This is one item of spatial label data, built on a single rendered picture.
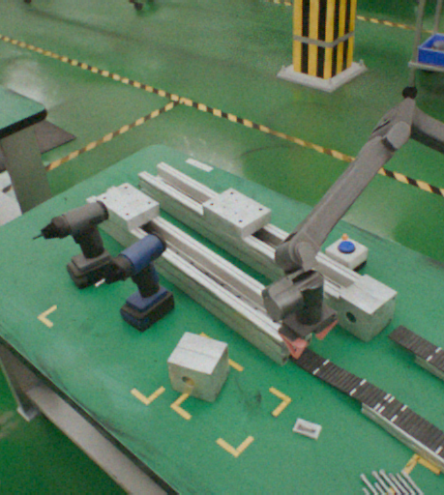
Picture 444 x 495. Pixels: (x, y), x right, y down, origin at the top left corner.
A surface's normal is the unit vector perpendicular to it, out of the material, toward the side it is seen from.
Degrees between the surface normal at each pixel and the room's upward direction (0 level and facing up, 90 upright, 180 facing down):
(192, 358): 0
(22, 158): 90
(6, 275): 0
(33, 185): 90
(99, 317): 0
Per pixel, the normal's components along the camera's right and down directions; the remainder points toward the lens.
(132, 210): -0.07, -0.78
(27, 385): 0.73, 0.39
